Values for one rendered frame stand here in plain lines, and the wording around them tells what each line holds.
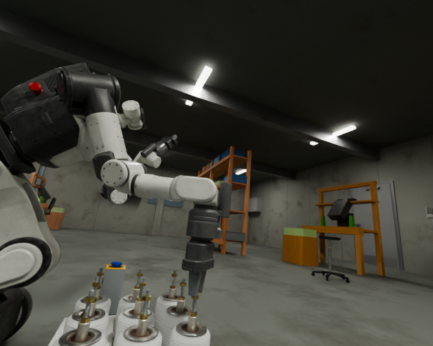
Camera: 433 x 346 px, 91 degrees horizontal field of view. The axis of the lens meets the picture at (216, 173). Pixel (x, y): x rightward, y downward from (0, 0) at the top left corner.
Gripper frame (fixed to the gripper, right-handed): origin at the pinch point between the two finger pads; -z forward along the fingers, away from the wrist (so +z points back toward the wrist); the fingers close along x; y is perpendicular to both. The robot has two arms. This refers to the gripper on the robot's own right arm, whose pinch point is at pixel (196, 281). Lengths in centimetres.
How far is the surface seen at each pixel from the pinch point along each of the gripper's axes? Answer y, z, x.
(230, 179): -104, 130, -410
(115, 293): -37.9, -13.1, -16.4
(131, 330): -11.2, -10.7, 8.1
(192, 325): 0.6, -9.5, 0.9
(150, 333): -6.9, -10.7, 6.9
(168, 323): -8.7, -12.7, -4.3
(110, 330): -26.3, -18.0, -3.5
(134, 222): -595, 7, -724
